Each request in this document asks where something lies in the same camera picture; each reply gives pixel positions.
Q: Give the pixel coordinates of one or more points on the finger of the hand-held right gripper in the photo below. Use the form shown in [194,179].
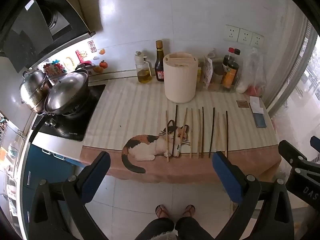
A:
[291,153]
[316,143]

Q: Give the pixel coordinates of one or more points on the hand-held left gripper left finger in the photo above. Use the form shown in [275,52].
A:
[96,177]

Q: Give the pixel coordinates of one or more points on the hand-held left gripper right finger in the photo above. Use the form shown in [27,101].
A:
[227,177]

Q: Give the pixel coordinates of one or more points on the row of chopsticks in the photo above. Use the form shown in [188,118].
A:
[191,130]

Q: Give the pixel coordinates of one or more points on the cream round utensil holder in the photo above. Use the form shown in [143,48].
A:
[180,80]

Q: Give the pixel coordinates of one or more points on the blue flat box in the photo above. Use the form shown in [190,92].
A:
[260,120]

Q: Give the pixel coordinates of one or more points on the blue kitchen cabinet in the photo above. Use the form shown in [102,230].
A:
[42,170]

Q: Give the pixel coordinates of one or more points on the person's right leg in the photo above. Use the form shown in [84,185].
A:
[192,226]

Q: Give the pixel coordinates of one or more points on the person's leg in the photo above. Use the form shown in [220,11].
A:
[160,223]
[192,226]

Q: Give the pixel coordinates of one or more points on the black glass cooktop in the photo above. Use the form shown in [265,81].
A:
[85,115]

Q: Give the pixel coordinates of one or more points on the small brown square card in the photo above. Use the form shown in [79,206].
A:
[242,104]

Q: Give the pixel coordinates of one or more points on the striped cat printed mat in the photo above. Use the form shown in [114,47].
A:
[130,110]

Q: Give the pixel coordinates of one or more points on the person's left leg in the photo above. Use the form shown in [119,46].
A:
[160,223]

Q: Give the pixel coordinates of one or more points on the black wok with steel lid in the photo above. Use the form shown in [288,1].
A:
[67,92]

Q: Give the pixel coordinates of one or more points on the clear plastic bag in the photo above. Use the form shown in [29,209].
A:
[252,70]

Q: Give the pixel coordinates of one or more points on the orange labelled sauce bottle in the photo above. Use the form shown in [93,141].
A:
[231,76]

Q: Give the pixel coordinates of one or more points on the stainless steel steamer pot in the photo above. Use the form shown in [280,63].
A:
[33,90]

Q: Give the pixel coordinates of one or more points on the white seasoning packet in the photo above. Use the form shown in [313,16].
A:
[207,70]

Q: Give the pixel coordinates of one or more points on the red capped dark bottle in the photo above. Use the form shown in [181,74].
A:
[227,58]

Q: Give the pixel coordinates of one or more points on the clear oil dispenser bottle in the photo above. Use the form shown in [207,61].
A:
[143,72]

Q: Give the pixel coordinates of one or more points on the dark sauce glass bottle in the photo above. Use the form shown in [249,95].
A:
[159,67]

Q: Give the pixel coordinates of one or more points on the black range hood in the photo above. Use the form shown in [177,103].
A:
[37,30]

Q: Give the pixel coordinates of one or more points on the orange persimmon wall decoration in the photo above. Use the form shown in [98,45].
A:
[103,64]

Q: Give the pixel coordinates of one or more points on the white wall socket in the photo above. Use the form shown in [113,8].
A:
[245,36]
[257,40]
[232,33]

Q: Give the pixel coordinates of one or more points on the cartoon cat wall sticker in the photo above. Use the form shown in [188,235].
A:
[81,55]

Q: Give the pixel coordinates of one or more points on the small orange wall decoration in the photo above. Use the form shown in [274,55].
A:
[102,51]

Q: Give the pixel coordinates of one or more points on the red seal wall sticker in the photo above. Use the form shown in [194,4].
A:
[91,47]

